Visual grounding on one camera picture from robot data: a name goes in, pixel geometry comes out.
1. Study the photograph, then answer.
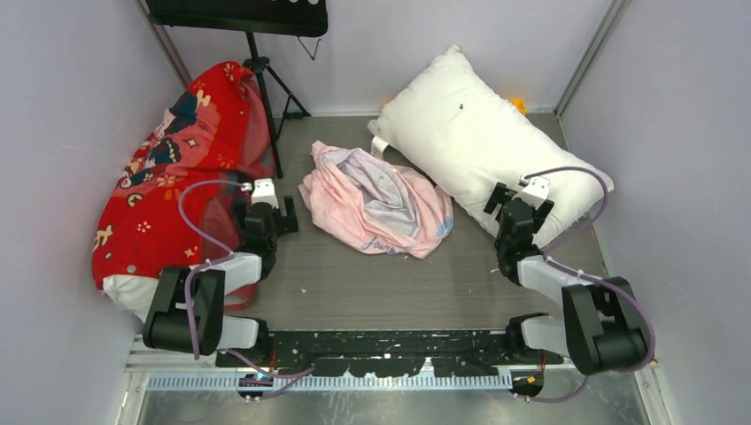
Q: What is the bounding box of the aluminium rail frame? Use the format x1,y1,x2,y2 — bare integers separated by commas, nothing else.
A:
123,328,658,394

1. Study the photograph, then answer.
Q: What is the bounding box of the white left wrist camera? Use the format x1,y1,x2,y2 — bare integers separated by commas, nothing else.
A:
240,178,279,209

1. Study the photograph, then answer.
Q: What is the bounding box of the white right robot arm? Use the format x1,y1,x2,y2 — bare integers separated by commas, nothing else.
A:
484,182,654,375

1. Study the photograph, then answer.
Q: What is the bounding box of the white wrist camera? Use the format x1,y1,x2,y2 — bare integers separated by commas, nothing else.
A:
240,178,279,209
517,176,551,209

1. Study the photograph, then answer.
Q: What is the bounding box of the yellow tray with black knob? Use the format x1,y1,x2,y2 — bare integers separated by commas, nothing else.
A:
509,98,527,115

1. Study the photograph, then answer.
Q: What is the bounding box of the pink pillowcase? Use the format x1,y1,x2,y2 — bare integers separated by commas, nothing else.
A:
298,141,454,259

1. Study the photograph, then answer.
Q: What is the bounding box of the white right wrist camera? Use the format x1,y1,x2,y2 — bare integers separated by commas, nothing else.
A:
517,176,551,209

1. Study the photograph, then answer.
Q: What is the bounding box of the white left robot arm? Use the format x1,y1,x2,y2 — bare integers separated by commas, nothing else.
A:
143,196,299,367

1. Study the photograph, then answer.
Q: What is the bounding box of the red patterned pillowcase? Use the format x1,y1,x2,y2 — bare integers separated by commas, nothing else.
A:
92,61,275,292

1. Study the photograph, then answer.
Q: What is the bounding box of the white pillow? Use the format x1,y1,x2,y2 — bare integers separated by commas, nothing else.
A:
103,274,159,323
368,44,615,247

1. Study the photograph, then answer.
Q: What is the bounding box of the white pillow in red case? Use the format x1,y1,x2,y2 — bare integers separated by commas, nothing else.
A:
103,274,159,323

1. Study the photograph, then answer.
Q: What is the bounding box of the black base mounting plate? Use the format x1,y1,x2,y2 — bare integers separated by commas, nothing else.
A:
216,330,564,378

